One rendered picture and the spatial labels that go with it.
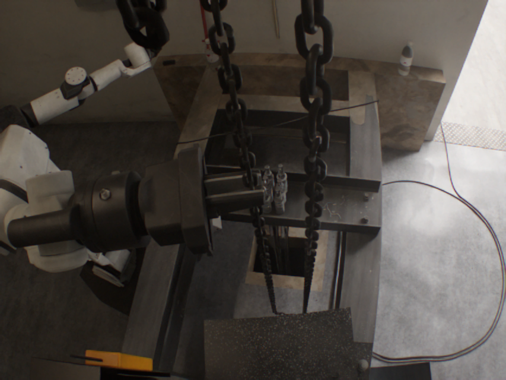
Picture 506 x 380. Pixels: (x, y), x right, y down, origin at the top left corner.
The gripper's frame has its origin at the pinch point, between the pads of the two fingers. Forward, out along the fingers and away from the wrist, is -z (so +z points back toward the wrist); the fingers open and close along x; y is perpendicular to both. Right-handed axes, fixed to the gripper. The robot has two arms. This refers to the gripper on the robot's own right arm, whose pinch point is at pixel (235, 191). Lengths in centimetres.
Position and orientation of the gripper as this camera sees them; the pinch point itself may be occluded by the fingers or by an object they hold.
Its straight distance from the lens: 39.0
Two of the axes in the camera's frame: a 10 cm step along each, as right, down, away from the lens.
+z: -9.8, 1.7, 0.5
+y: -1.2, -4.5, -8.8
